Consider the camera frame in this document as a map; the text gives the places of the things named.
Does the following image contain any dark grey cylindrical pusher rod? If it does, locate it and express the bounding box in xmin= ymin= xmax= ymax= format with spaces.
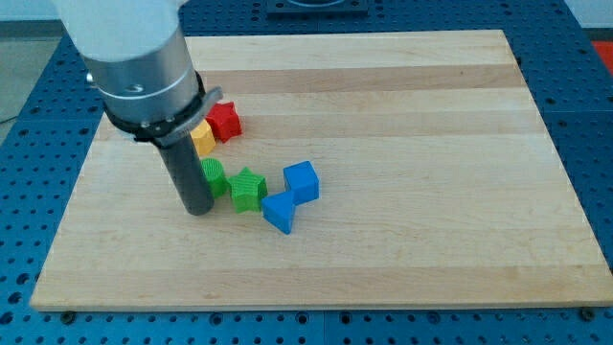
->
xmin=156 ymin=136 xmax=215 ymax=216

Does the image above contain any black mounting flange ring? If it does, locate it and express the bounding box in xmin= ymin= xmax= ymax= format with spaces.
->
xmin=104 ymin=72 xmax=223 ymax=147

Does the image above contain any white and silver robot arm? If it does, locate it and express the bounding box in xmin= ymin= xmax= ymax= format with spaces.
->
xmin=53 ymin=0 xmax=223 ymax=216

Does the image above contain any red star block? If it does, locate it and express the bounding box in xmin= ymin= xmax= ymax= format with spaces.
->
xmin=205 ymin=102 xmax=242 ymax=143

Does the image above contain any green star block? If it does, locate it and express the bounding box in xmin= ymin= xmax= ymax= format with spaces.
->
xmin=227 ymin=167 xmax=268 ymax=214

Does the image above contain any wooden board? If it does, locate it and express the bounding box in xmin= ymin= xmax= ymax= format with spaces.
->
xmin=31 ymin=30 xmax=612 ymax=311

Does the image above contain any yellow hexagon block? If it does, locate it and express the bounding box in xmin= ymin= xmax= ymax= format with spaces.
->
xmin=191 ymin=120 xmax=216 ymax=157

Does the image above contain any green cylinder block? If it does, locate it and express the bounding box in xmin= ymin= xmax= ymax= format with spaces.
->
xmin=200 ymin=157 xmax=229 ymax=198

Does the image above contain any blue triangle block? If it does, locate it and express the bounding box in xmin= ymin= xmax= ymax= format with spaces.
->
xmin=261 ymin=191 xmax=295 ymax=235

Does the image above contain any blue cube block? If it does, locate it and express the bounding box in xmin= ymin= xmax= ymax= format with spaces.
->
xmin=283 ymin=161 xmax=320 ymax=205

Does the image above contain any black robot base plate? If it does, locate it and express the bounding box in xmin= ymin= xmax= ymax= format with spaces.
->
xmin=264 ymin=0 xmax=369 ymax=15

